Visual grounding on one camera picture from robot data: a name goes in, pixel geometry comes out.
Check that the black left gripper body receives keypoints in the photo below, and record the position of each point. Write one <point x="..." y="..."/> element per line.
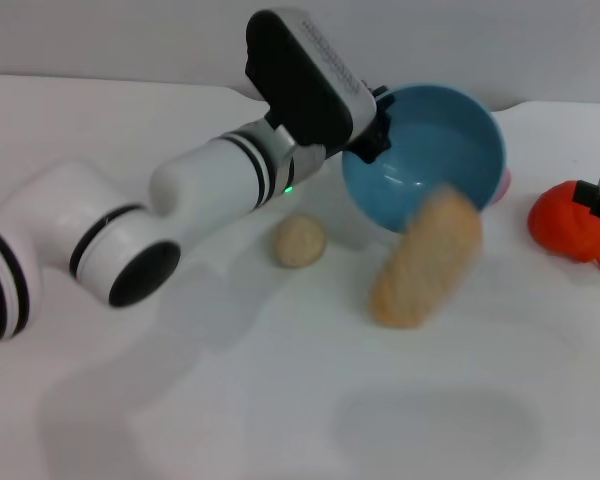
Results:
<point x="377" y="135"/>

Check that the black grey left wrist camera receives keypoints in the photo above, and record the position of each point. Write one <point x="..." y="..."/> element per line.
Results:
<point x="305" y="85"/>

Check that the blue ceramic bowl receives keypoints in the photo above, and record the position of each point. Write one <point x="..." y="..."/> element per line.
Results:
<point x="430" y="145"/>

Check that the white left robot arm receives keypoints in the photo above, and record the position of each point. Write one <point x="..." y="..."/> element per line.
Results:
<point x="190" y="185"/>

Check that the beige toast bread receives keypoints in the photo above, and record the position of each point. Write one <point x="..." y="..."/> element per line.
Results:
<point x="425" y="265"/>

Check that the pink peach toy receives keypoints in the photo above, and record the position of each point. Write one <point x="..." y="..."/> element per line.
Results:
<point x="504" y="186"/>

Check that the round beige bun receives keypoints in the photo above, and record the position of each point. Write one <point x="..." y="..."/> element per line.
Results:
<point x="300" y="241"/>

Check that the red bell pepper toy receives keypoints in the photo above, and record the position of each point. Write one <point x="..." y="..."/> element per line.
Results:
<point x="560" y="225"/>

